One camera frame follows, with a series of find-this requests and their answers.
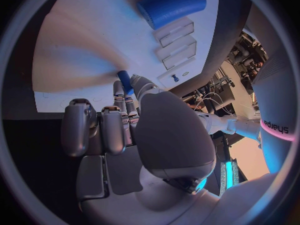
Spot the thick blue cylinder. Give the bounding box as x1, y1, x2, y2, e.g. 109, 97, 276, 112
136, 0, 208, 31

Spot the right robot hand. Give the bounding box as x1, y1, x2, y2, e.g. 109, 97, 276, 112
60, 74, 222, 225

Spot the white cable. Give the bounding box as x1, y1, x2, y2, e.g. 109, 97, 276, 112
198, 92, 233, 116

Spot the glowing light bar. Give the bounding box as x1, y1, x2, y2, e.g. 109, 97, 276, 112
220, 160, 240, 197

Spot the cluttered workshop desk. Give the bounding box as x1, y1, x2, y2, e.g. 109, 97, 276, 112
225, 28, 270, 76

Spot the white task board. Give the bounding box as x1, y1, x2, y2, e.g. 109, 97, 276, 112
31, 0, 220, 113

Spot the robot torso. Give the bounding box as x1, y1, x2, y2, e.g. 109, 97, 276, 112
250, 53, 297, 175

